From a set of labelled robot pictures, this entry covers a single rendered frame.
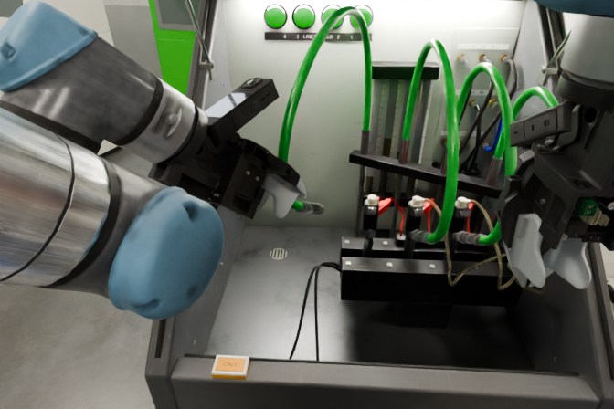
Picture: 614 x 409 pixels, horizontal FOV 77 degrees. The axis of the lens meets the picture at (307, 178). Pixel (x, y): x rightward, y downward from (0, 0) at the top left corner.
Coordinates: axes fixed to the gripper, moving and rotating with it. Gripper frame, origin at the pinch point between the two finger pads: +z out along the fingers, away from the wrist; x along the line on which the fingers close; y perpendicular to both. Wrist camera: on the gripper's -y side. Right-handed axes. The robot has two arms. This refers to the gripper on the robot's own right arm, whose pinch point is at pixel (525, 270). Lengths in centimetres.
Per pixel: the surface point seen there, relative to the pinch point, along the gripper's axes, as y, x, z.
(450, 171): -14.4, -4.3, -3.4
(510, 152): -16.8, 3.7, -5.2
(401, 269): -24.6, -5.8, 23.3
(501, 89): -24.0, 3.7, -11.4
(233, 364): -4.8, -33.4, 25.1
